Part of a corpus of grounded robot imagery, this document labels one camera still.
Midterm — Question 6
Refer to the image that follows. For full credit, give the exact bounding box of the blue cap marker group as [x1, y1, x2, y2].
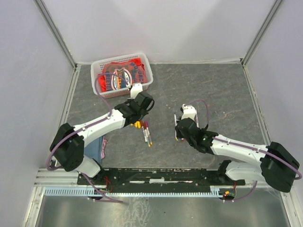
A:
[174, 113, 178, 141]

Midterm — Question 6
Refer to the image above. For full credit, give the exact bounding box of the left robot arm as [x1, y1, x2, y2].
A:
[46, 91, 154, 184]

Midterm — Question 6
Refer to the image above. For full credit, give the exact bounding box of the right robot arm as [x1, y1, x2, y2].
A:
[175, 118, 302, 192]

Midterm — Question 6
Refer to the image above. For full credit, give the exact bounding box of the orange printed shirt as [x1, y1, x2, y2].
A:
[98, 58, 148, 92]

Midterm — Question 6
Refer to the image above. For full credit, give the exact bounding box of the blue and pink cloth pile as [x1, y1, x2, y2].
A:
[84, 136, 107, 165]

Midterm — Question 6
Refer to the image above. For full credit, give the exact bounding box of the white plastic basket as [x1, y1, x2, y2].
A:
[90, 53, 153, 98]

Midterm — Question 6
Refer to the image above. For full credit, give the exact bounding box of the small circuit board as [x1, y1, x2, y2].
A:
[223, 191, 236, 200]

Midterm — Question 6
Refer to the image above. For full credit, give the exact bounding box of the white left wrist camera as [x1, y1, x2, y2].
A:
[130, 83, 143, 99]

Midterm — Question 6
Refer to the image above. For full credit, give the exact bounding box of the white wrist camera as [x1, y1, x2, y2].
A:
[130, 83, 143, 99]
[181, 104, 197, 122]

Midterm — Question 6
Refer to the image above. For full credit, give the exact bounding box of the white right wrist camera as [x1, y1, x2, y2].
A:
[181, 104, 197, 122]

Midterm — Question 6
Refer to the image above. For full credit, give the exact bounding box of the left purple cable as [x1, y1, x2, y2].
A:
[46, 72, 130, 204]

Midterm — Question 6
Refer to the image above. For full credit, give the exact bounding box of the purple cable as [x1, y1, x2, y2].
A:
[186, 98, 303, 203]
[46, 72, 130, 204]

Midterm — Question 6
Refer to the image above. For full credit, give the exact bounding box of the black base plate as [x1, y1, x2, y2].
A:
[90, 168, 245, 186]

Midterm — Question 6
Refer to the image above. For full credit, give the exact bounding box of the light blue cable duct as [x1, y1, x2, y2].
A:
[44, 186, 224, 196]

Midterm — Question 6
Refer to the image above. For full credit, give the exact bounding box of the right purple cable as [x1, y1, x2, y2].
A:
[186, 98, 303, 203]

